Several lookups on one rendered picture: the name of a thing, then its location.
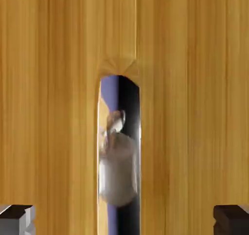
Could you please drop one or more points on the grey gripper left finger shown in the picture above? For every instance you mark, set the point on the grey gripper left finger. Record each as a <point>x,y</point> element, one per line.
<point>13,221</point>

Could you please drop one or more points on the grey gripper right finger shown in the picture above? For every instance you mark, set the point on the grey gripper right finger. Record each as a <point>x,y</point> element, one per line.
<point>231,221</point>

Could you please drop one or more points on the light wood drawer front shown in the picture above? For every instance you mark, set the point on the light wood drawer front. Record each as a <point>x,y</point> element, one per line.
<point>48,102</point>

